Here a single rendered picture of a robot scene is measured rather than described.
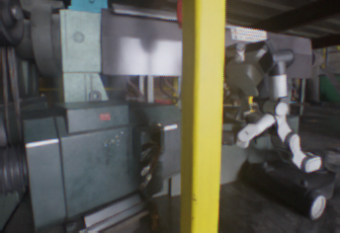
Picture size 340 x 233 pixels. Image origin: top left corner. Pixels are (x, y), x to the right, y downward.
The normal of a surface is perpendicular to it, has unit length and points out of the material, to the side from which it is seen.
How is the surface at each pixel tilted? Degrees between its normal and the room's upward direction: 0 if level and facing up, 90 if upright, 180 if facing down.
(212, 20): 90
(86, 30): 90
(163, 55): 90
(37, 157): 90
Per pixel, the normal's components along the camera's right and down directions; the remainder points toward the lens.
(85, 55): 0.37, 0.11
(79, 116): 0.65, 0.09
